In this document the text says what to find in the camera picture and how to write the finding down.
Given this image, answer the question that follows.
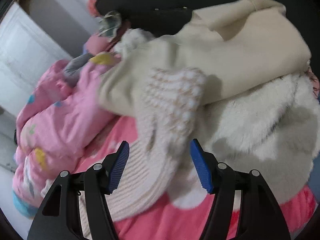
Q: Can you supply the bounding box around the beige white houndstooth knit sweater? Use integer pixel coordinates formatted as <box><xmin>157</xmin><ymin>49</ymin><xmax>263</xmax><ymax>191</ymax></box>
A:
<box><xmin>79</xmin><ymin>68</ymin><xmax>207</xmax><ymax>239</ymax></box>

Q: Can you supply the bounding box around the pink floral fleece bed blanket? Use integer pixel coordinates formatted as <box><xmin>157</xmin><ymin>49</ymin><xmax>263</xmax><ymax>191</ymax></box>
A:
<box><xmin>76</xmin><ymin>117</ymin><xmax>319</xmax><ymax>239</ymax></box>

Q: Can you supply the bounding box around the pink cartoon print quilt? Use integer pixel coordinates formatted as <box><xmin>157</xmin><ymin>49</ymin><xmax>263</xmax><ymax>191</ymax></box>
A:
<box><xmin>12</xmin><ymin>35</ymin><xmax>120</xmax><ymax>218</ymax></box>

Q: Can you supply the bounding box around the white door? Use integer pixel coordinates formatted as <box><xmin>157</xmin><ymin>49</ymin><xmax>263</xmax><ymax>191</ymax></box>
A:
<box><xmin>0</xmin><ymin>2</ymin><xmax>72</xmax><ymax>95</ymax></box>

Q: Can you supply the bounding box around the cream sweatshirt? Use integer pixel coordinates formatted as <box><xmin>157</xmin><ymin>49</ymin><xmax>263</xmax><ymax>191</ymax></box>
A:
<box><xmin>98</xmin><ymin>0</ymin><xmax>311</xmax><ymax>116</ymax></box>

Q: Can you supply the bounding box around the grey floral garment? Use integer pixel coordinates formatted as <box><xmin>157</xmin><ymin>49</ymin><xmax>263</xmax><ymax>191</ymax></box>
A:
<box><xmin>97</xmin><ymin>11</ymin><xmax>122</xmax><ymax>38</ymax></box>

